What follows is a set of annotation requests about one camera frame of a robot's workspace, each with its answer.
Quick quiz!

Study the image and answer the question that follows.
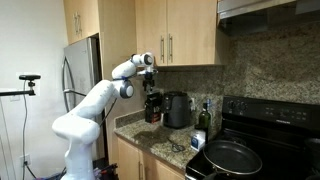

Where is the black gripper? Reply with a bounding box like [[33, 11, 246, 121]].
[[143, 70, 157, 95]]

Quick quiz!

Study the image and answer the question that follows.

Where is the cabinet door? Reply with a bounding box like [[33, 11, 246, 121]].
[[135, 0, 167, 66]]

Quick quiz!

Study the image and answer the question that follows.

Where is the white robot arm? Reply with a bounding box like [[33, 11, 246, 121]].
[[52, 52, 156, 180]]

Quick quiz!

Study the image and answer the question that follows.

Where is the wooden upper cabinet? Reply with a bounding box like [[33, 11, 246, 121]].
[[134, 0, 230, 68]]

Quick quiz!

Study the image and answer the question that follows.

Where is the wooden lower cabinet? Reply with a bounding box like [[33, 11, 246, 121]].
[[118, 137, 184, 180]]

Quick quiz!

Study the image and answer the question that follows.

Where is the wooden cabinet above fridge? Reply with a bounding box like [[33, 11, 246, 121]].
[[63, 0, 99, 44]]

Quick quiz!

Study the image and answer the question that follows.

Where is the black coffee maker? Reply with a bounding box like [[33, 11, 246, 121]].
[[145, 92, 162, 123]]

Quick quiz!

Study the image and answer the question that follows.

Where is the black air fryer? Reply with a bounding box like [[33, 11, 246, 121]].
[[162, 91, 191, 129]]

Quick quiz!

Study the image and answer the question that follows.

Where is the dark green glass bottle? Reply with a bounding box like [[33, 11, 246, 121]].
[[199, 103, 211, 143]]

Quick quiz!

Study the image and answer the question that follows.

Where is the white blue carton box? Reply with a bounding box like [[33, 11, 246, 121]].
[[191, 130, 205, 151]]

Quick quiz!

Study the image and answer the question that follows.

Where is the black frying pan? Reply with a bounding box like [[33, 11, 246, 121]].
[[202, 140, 263, 180]]

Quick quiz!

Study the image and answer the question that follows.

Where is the steel range hood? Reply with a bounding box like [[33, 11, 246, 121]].
[[217, 0, 320, 36]]

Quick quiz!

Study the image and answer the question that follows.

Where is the black electric stove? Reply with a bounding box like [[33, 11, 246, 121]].
[[185, 96, 320, 180]]

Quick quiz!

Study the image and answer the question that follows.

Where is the black camera on stand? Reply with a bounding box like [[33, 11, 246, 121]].
[[0, 75, 41, 96]]

